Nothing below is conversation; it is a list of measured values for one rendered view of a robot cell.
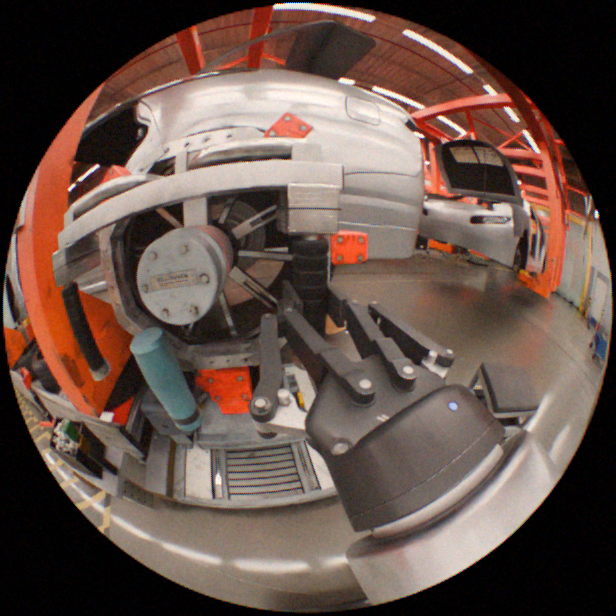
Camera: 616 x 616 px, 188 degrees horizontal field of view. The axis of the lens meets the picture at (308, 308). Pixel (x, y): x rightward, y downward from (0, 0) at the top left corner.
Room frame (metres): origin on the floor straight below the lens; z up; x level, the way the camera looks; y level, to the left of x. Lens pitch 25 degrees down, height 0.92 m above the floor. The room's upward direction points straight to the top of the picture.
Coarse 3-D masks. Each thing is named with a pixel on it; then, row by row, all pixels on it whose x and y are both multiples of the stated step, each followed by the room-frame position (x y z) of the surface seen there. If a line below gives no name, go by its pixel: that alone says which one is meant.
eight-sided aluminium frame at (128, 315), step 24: (168, 144) 0.34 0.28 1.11; (192, 144) 0.36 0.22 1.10; (216, 144) 0.37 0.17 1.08; (144, 168) 0.33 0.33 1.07; (120, 240) 0.35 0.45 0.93; (120, 264) 0.34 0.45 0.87; (120, 288) 0.31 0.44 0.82; (120, 312) 0.29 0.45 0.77; (168, 336) 0.36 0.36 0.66; (192, 360) 0.34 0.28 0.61; (216, 360) 0.36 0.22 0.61; (240, 360) 0.37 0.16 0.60
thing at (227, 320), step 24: (144, 216) 0.44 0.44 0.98; (168, 216) 0.43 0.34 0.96; (144, 240) 0.47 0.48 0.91; (240, 240) 0.53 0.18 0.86; (288, 264) 0.65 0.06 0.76; (264, 288) 0.50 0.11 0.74; (216, 312) 0.60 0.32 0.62; (240, 312) 0.59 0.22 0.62; (264, 312) 0.53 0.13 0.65; (192, 336) 0.42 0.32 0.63; (216, 336) 0.45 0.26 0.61; (240, 336) 0.45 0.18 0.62
